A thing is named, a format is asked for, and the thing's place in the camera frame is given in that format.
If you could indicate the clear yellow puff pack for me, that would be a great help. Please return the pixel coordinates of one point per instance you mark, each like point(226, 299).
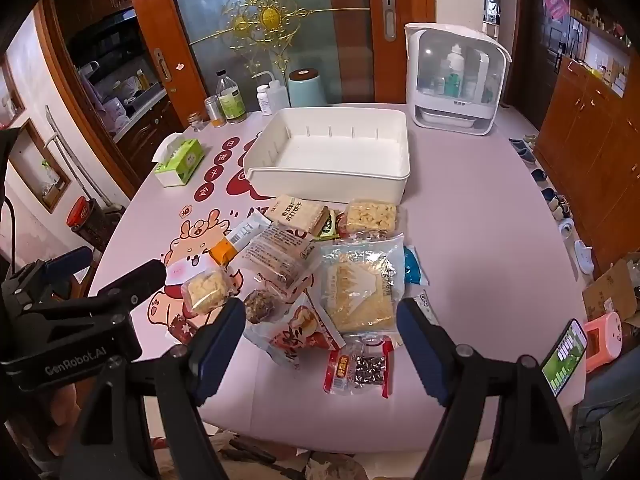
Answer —
point(372, 217)

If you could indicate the large yellow cracker pack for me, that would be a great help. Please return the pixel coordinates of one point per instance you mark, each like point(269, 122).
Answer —
point(360, 290)

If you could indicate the white plastic storage bin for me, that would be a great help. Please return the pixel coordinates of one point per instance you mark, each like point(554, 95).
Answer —
point(325, 155)

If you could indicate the glass bottle with green label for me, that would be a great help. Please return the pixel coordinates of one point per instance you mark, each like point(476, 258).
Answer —
point(231, 102)

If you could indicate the white pill bottle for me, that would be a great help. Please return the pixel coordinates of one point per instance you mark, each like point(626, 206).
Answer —
point(264, 101)

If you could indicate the wooden glass sliding door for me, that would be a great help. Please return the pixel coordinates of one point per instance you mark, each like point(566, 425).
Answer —
point(350, 10)

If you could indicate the white teal bottle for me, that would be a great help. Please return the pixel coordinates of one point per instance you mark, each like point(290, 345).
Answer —
point(454, 67)

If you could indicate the pink door ornament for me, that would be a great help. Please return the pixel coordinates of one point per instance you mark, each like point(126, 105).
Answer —
point(556, 4)

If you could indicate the small blue packet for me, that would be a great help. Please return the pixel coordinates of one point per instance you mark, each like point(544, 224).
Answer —
point(415, 266)

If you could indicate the wooden wall cabinet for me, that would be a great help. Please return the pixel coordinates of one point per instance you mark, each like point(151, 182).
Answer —
point(590, 150)

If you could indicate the kitchen cabinet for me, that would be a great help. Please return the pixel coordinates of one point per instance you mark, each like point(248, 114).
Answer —
point(145, 135)

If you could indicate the translucent squeeze bottle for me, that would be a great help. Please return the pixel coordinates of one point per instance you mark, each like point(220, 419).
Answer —
point(280, 97)

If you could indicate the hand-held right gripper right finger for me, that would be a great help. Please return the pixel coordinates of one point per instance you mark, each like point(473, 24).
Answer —
point(422, 355)

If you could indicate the brown nut ball pack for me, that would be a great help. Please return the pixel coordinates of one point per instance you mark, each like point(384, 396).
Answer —
point(260, 306)

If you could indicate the red white cartoon packet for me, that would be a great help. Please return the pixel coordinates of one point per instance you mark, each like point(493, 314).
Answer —
point(295, 335)

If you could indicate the small yellow rice cake pack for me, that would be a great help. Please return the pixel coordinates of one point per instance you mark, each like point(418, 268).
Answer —
point(205, 290)

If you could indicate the mint canister with brown lid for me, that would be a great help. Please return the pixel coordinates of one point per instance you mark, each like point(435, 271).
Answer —
point(306, 90)

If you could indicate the small green snack packet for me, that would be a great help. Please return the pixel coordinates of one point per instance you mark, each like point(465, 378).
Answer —
point(330, 229)

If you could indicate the black basket with red lid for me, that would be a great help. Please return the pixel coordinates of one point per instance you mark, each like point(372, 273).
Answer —
point(80, 212)

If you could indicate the pink plastic stool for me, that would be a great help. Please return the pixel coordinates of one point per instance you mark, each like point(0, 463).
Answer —
point(602, 340)

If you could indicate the tiny glass jar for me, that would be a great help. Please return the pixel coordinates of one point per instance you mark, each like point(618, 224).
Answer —
point(195, 122)

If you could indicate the row of shoes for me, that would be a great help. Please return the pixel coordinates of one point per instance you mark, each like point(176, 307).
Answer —
point(550, 195)

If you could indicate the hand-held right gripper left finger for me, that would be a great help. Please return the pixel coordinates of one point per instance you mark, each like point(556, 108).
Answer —
point(220, 347)

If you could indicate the smartphone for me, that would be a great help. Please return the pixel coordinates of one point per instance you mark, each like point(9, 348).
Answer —
point(565, 357)

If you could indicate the white cabinet with clear door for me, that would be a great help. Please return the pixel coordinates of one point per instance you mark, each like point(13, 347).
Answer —
point(440, 120)

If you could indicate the small jar with orange contents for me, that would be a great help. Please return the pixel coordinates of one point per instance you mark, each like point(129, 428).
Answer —
point(214, 110)

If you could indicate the person's leg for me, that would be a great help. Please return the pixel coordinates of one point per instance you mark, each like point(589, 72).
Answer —
point(607, 420)

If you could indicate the clear brown cake pack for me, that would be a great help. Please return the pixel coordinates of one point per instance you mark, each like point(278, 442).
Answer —
point(277, 255)

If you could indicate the cardboard box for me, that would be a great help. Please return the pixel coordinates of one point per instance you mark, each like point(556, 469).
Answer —
point(607, 285)

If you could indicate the dark entry door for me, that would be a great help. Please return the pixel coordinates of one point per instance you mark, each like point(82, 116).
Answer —
point(535, 60)

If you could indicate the wooden wall frame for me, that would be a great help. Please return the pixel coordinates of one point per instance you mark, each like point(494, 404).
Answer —
point(27, 135)

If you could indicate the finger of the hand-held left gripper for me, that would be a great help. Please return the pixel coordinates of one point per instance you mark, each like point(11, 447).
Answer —
point(67, 261)
point(135, 280)

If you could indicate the beige cracker packet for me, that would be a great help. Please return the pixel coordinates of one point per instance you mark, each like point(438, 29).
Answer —
point(295, 212)

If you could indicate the green tissue box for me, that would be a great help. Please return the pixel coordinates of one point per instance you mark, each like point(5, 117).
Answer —
point(185, 160)

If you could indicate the red packet of silver candies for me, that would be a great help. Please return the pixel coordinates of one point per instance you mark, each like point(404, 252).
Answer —
point(357, 367)

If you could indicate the grey orange snack bar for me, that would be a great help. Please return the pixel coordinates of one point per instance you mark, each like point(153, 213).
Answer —
point(245, 232)

